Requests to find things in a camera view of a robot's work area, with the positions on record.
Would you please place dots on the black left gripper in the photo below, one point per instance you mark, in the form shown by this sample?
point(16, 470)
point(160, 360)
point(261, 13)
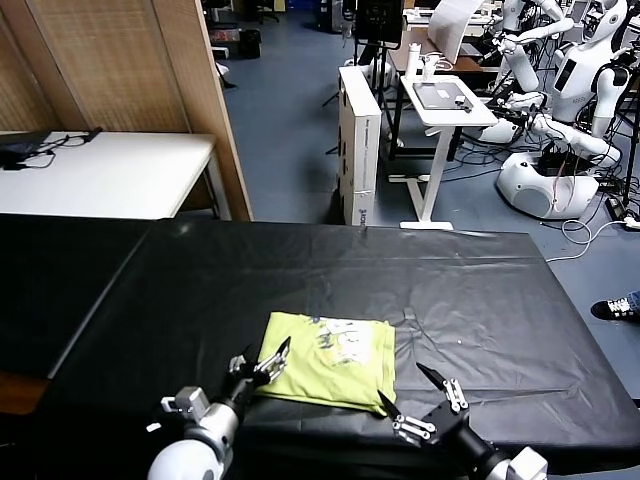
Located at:
point(239, 387)

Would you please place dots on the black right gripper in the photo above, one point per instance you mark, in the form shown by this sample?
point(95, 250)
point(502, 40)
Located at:
point(445, 422)

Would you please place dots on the yellow-green t-shirt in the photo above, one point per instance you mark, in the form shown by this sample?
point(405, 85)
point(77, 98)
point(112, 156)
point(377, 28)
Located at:
point(320, 370)

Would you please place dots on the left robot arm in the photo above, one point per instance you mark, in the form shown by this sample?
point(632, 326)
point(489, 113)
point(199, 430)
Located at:
point(200, 440)

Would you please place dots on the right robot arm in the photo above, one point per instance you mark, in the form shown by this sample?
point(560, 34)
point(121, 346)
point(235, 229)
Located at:
point(480, 450)

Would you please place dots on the black plastic table cover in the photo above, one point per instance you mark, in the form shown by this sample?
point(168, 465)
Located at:
point(60, 280)
point(350, 270)

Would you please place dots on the black white sneaker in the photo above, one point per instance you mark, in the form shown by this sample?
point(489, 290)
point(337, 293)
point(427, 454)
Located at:
point(615, 308)

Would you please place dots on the white rectangular table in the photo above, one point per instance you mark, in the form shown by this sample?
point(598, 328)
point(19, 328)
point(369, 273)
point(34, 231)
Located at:
point(125, 170)

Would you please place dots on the tall white cardboard box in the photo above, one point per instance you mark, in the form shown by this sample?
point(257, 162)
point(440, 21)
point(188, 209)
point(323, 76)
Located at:
point(359, 150)

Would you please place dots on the floor power strip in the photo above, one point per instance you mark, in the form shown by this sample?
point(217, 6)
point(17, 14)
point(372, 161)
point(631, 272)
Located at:
point(617, 207)

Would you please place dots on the black power adapter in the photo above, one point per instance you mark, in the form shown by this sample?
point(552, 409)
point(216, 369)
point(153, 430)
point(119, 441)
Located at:
point(92, 135)

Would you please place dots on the white adjustable standing desk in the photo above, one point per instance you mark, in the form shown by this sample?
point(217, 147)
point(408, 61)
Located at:
point(448, 117)

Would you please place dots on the small black device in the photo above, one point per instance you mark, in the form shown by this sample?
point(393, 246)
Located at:
point(463, 102)

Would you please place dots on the grey closed laptop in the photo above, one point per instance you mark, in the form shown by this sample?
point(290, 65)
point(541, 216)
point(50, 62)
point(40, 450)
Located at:
point(439, 95)

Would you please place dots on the black waste bin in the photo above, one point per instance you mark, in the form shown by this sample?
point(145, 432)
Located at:
point(249, 44)

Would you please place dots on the black flat pouch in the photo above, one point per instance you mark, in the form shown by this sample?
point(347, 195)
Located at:
point(17, 146)

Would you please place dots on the wooden slat partition screen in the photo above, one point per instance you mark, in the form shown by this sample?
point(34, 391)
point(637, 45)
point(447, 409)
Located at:
point(115, 60)

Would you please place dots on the white water bottle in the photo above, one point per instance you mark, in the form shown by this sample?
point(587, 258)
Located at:
point(412, 62)

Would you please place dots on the white cup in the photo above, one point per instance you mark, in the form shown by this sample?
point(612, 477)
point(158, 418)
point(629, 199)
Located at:
point(429, 69)

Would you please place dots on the white humanoid robot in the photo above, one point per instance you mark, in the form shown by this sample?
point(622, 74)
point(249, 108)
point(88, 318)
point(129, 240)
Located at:
point(519, 65)
point(574, 90)

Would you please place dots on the black monitor screen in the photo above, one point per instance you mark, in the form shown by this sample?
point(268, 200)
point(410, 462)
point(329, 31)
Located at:
point(376, 22)

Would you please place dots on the white curved panel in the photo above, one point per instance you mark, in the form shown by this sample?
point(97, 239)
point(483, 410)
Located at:
point(449, 30)

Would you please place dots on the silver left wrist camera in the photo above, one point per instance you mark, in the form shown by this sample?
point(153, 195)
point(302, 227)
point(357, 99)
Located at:
point(187, 400)

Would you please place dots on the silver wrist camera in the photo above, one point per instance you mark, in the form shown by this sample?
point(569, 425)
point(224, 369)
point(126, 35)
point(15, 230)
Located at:
point(187, 400)
point(530, 465)

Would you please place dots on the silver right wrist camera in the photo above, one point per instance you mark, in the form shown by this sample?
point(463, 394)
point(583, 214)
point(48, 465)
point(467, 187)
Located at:
point(530, 465)

